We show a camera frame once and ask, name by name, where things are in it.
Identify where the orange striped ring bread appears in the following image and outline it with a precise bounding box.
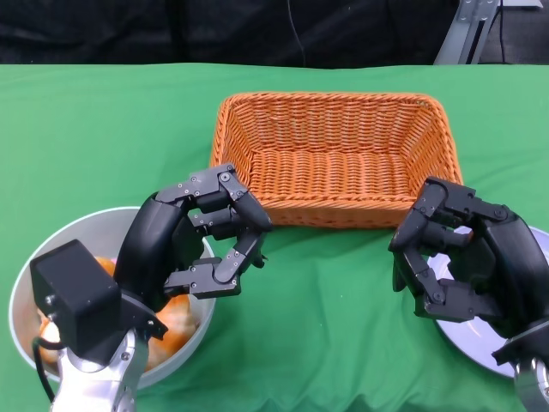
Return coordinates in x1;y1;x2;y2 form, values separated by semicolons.
37;256;118;366
143;294;202;373

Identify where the black backdrop curtain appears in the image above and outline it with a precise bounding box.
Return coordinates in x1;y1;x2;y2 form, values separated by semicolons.
0;0;549;68

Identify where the green tablecloth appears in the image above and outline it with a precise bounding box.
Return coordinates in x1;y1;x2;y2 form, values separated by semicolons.
0;63;549;412

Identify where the thin black cable by stand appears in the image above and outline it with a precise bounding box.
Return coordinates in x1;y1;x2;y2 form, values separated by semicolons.
492;0;511;64

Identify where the grey metal stand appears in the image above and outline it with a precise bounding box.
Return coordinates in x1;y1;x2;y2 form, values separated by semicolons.
432;0;501;65

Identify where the orange wicker basket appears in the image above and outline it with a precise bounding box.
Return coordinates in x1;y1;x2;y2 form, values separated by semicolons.
208;90;465;228

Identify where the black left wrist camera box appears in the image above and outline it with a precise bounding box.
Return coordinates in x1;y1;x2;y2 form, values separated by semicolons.
29;239;124;361

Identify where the grey bowl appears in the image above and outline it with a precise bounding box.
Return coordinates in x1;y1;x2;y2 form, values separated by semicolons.
8;206;217;391

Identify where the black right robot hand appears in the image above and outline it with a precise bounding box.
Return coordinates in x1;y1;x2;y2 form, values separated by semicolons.
388;175;549;340

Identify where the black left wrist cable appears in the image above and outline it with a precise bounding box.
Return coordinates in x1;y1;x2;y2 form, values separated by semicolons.
30;336;59;403

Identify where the thin black hanging cable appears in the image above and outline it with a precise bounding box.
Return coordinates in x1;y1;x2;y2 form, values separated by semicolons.
287;0;308;66

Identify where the lavender plate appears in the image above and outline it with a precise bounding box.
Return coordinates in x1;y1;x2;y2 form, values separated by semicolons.
428;225;549;379

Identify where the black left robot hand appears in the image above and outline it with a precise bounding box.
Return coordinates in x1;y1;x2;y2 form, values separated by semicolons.
113;161;275;313

